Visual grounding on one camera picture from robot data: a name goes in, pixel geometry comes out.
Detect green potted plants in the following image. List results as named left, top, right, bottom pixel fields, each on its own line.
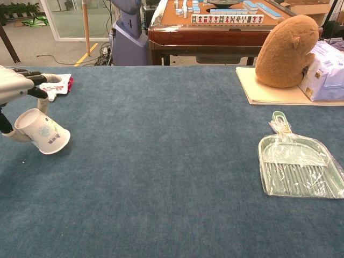
left=0, top=2, right=41, bottom=25

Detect wooden pole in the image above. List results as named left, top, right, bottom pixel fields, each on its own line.
left=82, top=0, right=91, bottom=56

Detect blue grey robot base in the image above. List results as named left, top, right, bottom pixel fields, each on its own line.
left=110, top=0, right=150, bottom=67

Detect brown plush toy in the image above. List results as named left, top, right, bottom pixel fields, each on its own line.
left=254, top=15, right=327, bottom=89

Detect stacked mahjong tile cluster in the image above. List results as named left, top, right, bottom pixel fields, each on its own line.
left=174, top=0, right=201, bottom=19

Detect blue white mahjong tile wall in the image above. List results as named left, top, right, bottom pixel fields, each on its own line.
left=255, top=2, right=285, bottom=20
left=242, top=0, right=261, bottom=15
left=210, top=8, right=249, bottom=15

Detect mahjong tile row face up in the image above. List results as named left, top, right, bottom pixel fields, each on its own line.
left=190, top=14, right=264, bottom=24

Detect green dustpan in plastic bag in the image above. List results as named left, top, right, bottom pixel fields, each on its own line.
left=257, top=110, right=344, bottom=200

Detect green bag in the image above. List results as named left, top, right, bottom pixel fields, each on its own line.
left=21, top=16, right=49, bottom=27

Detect tangled floor cables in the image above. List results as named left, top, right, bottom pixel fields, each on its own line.
left=94, top=40, right=113, bottom=67

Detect dark slanted leg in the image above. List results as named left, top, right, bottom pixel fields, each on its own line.
left=0, top=24, right=21, bottom=64

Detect white spout pouch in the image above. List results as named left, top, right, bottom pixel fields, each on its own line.
left=39, top=73, right=74, bottom=102

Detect cardboard box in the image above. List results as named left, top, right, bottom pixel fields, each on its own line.
left=284, top=0, right=336, bottom=26

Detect white blue tissue pack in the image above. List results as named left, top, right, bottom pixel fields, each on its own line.
left=298, top=40, right=344, bottom=102

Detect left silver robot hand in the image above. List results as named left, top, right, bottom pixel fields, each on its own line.
left=0, top=65, right=63, bottom=142

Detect teal table mat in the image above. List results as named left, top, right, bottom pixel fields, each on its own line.
left=0, top=65, right=344, bottom=258

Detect white paper cup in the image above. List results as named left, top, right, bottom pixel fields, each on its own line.
left=13, top=107, right=71, bottom=156

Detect brown mahjong table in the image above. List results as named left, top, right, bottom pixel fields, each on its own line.
left=147, top=0, right=296, bottom=66

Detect beige flat board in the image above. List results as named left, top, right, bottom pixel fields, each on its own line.
left=235, top=66, right=344, bottom=106

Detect white framed glass partition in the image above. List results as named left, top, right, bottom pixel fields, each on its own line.
left=40, top=0, right=113, bottom=42

